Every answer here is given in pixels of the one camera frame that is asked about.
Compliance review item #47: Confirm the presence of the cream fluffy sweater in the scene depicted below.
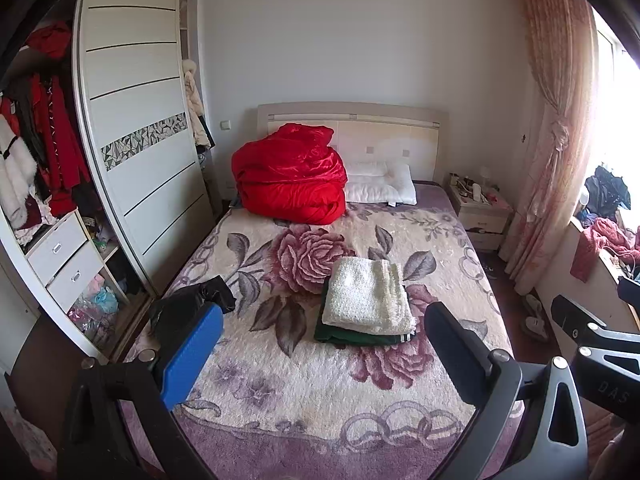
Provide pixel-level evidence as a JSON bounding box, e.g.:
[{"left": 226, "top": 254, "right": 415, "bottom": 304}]
[{"left": 322, "top": 257, "right": 418, "bottom": 336}]

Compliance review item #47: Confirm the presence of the clothes pile by window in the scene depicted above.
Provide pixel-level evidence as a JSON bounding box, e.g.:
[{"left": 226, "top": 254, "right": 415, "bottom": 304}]
[{"left": 570, "top": 166, "right": 639, "bottom": 283}]

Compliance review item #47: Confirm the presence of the black garment on bed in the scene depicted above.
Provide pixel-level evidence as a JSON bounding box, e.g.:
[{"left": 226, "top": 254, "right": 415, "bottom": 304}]
[{"left": 149, "top": 275, "right": 236, "bottom": 347}]

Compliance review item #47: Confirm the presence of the floral plush bed blanket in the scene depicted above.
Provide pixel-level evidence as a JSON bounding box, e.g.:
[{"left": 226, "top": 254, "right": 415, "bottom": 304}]
[{"left": 174, "top": 184, "right": 510, "bottom": 479}]

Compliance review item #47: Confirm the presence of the white wardrobe drawer unit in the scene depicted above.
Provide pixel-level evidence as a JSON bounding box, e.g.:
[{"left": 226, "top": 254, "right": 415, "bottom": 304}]
[{"left": 26, "top": 210, "right": 131, "bottom": 361}]

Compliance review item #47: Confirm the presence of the white nightstand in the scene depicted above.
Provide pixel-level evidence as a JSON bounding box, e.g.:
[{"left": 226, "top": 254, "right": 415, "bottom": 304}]
[{"left": 445, "top": 172, "right": 513, "bottom": 252}]

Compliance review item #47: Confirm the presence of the white pillow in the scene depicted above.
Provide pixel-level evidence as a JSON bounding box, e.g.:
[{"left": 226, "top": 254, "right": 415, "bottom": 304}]
[{"left": 344, "top": 162, "right": 418, "bottom": 207}]

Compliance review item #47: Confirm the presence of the red hanging coat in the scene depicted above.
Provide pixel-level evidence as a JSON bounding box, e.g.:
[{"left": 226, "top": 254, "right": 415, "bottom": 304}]
[{"left": 27, "top": 22, "right": 101, "bottom": 218}]

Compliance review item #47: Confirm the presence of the white wardrobe sliding door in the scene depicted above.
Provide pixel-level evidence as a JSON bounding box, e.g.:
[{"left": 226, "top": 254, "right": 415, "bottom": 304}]
[{"left": 73, "top": 0, "right": 214, "bottom": 296}]

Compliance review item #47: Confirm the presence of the red quilt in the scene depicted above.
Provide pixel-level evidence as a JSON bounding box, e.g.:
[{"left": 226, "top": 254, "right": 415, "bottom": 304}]
[{"left": 231, "top": 122, "right": 347, "bottom": 226}]

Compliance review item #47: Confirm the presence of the white fur coat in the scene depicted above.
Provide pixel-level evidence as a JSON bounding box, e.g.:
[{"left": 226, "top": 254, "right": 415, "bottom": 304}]
[{"left": 0, "top": 116, "right": 40, "bottom": 231}]

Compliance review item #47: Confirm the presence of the beige bed headboard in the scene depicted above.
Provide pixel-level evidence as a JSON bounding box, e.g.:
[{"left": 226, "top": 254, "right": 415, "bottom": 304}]
[{"left": 256, "top": 101, "right": 449, "bottom": 183}]

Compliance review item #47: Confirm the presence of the beige hanging garment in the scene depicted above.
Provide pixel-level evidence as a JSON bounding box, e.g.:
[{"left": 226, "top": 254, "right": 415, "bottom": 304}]
[{"left": 182, "top": 58, "right": 215, "bottom": 152}]

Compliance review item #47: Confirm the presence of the pink curtain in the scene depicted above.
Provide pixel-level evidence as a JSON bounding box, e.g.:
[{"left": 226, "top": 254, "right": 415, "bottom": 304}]
[{"left": 500, "top": 0, "right": 598, "bottom": 296}]

